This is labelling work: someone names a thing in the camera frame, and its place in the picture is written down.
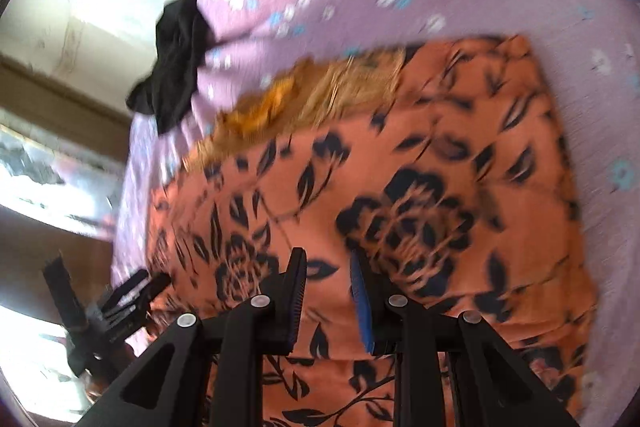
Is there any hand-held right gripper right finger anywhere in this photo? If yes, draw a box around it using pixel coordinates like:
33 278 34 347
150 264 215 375
349 249 583 427

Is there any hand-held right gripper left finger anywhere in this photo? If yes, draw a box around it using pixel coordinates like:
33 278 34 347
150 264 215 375
75 247 308 427

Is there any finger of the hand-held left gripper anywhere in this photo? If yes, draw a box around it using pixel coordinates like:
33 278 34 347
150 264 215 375
101 269 151 308
112 273 172 344

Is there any orange black floral garment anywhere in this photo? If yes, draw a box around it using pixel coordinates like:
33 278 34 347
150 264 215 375
145 34 601 427

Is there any frosted glass window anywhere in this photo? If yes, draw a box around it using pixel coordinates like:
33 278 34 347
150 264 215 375
0 126 118 240

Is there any black cloth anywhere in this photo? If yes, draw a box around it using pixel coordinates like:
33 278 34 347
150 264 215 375
126 0 217 135

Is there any wooden window frame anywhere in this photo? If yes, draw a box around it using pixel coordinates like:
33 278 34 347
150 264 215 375
0 54 135 160

